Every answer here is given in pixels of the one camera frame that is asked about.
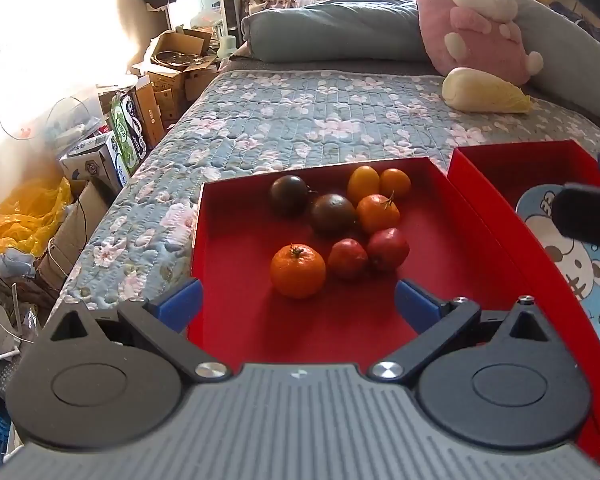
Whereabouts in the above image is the green and white carton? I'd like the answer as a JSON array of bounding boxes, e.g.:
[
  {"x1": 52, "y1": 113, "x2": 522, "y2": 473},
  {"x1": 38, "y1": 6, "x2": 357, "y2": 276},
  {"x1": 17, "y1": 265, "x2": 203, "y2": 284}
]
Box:
[{"x1": 107, "y1": 89, "x2": 151, "y2": 173}]

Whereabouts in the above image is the red tomato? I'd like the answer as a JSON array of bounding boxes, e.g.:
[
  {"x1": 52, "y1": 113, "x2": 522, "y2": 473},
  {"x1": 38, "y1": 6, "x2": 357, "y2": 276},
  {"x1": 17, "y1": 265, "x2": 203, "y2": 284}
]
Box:
[
  {"x1": 366, "y1": 228, "x2": 411, "y2": 272},
  {"x1": 327, "y1": 238, "x2": 369, "y2": 281}
]

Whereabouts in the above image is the floral quilted bedspread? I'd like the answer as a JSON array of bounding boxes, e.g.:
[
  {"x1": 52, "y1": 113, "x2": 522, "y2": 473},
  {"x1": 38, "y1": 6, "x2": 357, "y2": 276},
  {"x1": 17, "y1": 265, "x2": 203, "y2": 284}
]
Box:
[{"x1": 55, "y1": 62, "x2": 600, "y2": 321}]

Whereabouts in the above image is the red cardboard box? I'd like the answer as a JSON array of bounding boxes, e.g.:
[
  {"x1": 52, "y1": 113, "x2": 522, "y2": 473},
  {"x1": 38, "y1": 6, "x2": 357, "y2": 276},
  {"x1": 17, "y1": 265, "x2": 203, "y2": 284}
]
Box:
[
  {"x1": 186, "y1": 157, "x2": 556, "y2": 377},
  {"x1": 446, "y1": 140, "x2": 600, "y2": 472}
]

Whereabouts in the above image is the open cardboard box with pot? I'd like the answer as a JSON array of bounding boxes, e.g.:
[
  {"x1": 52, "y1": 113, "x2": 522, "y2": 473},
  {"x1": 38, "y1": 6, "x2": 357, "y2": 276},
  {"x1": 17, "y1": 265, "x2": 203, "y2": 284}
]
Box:
[{"x1": 145, "y1": 29, "x2": 218, "y2": 77}]

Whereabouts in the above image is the dark brown tomato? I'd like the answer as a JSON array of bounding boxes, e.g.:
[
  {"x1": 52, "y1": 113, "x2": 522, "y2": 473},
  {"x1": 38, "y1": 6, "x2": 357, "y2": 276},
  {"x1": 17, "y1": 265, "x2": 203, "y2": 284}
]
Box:
[
  {"x1": 310, "y1": 193, "x2": 357, "y2": 233},
  {"x1": 269, "y1": 175, "x2": 311, "y2": 218}
]

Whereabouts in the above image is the small round orange kumquat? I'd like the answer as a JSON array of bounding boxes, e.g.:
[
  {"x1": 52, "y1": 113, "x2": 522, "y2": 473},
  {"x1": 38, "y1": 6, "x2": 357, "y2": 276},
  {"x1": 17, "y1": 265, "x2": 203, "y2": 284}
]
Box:
[{"x1": 379, "y1": 168, "x2": 412, "y2": 200}]

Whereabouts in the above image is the small tangerine with stem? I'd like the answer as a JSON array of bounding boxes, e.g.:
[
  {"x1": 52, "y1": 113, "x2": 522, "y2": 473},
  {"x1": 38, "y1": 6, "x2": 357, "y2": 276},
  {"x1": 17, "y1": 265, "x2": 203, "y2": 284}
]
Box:
[{"x1": 356, "y1": 193, "x2": 401, "y2": 235}]

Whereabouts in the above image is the large orange tangerine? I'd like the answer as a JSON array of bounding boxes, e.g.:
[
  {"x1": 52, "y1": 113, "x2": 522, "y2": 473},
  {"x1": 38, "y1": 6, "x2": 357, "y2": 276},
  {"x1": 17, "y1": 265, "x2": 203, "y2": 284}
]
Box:
[{"x1": 270, "y1": 243, "x2": 327, "y2": 300}]

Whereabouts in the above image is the blue cartoon cat plate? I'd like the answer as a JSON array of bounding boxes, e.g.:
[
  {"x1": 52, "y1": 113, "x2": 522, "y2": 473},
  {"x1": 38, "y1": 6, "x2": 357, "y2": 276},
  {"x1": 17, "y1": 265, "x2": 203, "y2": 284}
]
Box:
[{"x1": 515, "y1": 184, "x2": 600, "y2": 347}]

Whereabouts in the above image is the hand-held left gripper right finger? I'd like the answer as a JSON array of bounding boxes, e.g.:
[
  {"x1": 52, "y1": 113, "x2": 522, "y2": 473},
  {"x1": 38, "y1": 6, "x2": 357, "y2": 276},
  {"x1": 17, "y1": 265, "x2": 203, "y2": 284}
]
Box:
[{"x1": 371, "y1": 279, "x2": 552, "y2": 384}]

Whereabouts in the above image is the yellow-orange oval kumquat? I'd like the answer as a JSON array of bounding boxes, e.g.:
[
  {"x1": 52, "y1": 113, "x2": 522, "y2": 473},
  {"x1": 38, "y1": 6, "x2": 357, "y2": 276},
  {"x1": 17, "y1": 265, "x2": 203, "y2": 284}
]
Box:
[{"x1": 347, "y1": 165, "x2": 381, "y2": 206}]

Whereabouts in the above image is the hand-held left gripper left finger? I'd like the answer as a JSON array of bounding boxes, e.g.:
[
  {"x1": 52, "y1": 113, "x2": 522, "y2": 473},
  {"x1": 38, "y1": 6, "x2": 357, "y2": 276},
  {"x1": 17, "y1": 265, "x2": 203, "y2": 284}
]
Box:
[{"x1": 42, "y1": 277, "x2": 233, "y2": 384}]

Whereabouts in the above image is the flattened brown cardboard box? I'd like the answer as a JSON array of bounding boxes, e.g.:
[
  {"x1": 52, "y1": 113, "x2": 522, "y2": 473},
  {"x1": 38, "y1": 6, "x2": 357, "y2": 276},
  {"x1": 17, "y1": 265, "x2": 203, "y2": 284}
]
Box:
[{"x1": 32, "y1": 179, "x2": 113, "y2": 296}]

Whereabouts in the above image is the white printed carton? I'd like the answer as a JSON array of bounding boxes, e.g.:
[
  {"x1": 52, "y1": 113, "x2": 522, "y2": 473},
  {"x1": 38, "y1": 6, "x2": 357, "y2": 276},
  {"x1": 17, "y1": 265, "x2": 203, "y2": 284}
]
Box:
[{"x1": 59, "y1": 131, "x2": 128, "y2": 192}]

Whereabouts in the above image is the grey-blue pillow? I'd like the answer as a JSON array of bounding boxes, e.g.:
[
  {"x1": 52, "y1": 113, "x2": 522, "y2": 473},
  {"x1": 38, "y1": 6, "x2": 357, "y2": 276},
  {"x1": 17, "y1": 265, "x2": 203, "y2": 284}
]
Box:
[{"x1": 241, "y1": 0, "x2": 600, "y2": 136}]

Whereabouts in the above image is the pink plush toy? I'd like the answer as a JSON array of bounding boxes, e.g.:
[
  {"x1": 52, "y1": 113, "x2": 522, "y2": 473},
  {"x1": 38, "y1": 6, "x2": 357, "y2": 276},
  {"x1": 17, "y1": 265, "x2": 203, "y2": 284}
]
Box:
[{"x1": 413, "y1": 0, "x2": 545, "y2": 87}]

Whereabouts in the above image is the clear plastic storage bin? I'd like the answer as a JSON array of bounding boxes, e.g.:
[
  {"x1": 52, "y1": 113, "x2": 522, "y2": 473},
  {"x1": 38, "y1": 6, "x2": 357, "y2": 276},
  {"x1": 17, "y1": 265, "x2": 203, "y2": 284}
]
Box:
[{"x1": 44, "y1": 87, "x2": 106, "y2": 153}]

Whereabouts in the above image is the yellow plastic bag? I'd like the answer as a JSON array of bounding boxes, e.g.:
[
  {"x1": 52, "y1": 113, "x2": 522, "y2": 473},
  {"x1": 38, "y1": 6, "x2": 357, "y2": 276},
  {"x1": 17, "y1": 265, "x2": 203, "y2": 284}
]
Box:
[{"x1": 0, "y1": 176, "x2": 75, "y2": 262}]

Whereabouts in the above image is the napa cabbage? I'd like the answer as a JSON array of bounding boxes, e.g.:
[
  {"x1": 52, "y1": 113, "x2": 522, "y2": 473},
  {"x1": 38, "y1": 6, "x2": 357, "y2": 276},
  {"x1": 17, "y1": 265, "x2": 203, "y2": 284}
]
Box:
[{"x1": 441, "y1": 67, "x2": 533, "y2": 114}]

